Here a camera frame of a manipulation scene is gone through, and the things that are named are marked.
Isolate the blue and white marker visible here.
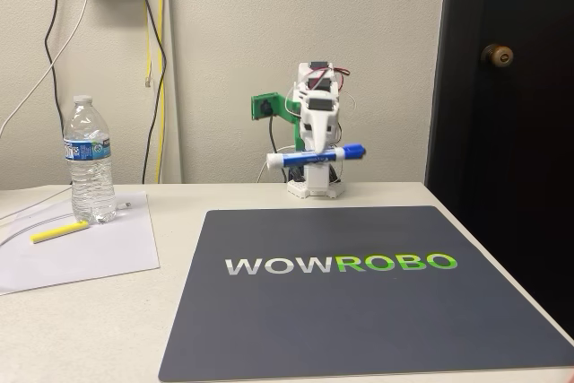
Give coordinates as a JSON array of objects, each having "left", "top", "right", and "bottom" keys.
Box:
[{"left": 265, "top": 144, "right": 368, "bottom": 172}]

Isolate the brass door knob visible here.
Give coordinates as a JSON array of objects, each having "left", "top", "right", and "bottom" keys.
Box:
[{"left": 480, "top": 43, "right": 515, "bottom": 67}]

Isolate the dark grey WOWROBO mat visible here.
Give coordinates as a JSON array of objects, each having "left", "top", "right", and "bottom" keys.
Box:
[{"left": 157, "top": 205, "right": 574, "bottom": 383}]

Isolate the dark door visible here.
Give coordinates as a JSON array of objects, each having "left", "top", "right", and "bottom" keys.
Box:
[{"left": 423, "top": 0, "right": 574, "bottom": 335}]

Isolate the clear plastic water bottle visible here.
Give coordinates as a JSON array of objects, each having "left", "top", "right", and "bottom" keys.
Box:
[{"left": 63, "top": 94, "right": 118, "bottom": 225}]

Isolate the white paper sheet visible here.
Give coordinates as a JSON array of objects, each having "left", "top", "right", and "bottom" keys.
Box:
[{"left": 0, "top": 191, "right": 161, "bottom": 297}]

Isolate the yellow flat stick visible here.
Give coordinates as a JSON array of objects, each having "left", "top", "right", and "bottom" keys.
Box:
[{"left": 30, "top": 220, "right": 91, "bottom": 245}]

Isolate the green mount with camera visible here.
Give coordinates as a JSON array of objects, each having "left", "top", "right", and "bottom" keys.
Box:
[{"left": 249, "top": 91, "right": 301, "bottom": 152}]

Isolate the black camera cable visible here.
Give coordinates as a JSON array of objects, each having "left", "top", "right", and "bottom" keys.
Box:
[{"left": 266, "top": 113, "right": 277, "bottom": 153}]

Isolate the red black white servo cable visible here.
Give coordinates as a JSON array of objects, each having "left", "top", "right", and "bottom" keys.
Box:
[{"left": 331, "top": 66, "right": 352, "bottom": 88}]

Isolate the thin white wire loop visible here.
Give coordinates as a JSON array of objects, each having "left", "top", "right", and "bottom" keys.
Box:
[{"left": 256, "top": 145, "right": 295, "bottom": 184}]

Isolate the white cable with plug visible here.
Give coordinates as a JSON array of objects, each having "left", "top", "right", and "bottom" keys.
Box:
[{"left": 0, "top": 201, "right": 134, "bottom": 248}]

